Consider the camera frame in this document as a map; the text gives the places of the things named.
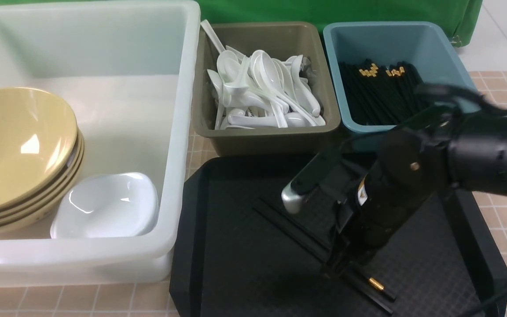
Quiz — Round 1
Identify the bottom stacked tan bowl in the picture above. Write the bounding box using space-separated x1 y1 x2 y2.
0 152 85 233

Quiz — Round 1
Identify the tan noodle bowl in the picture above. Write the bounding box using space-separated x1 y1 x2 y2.
0 88 78 207

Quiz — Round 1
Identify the white spoon leaning on rim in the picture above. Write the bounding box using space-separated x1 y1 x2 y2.
200 19 226 53

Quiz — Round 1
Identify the black chopstick gold band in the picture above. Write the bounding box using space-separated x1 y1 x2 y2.
259 197 397 302

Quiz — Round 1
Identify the top white soup spoon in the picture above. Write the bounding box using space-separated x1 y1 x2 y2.
250 50 317 126

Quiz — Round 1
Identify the pile of white spoons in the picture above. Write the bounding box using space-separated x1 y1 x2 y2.
207 46 326 130

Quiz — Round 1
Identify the green cloth backdrop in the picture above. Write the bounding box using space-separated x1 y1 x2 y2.
0 0 484 48

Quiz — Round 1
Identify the large white plastic tub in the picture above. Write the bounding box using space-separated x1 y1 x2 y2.
0 0 201 288

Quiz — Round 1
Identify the black plastic serving tray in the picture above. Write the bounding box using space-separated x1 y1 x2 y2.
170 154 507 317

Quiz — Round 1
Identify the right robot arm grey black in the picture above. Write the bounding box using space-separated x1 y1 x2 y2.
326 84 507 275

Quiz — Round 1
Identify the olive plastic spoon bin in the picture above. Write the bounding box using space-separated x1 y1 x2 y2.
191 22 341 156

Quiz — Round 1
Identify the middle stacked tan bowl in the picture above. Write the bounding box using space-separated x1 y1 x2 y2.
0 147 85 226

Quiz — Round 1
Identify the blue plastic chopstick bin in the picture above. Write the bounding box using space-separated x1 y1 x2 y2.
323 22 476 152

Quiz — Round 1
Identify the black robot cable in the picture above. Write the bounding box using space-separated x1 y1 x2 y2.
469 269 507 317

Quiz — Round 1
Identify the white spoon red handle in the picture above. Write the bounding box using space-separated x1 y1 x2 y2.
288 55 320 117

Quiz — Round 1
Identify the white dish in tub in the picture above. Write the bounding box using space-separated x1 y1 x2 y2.
50 172 159 239

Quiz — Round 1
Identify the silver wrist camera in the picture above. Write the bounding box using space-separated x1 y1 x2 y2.
280 148 342 214

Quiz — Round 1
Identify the bundle of black chopsticks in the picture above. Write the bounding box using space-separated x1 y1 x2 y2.
338 59 432 125

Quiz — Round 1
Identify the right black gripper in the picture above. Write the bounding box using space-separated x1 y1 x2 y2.
323 128 452 278

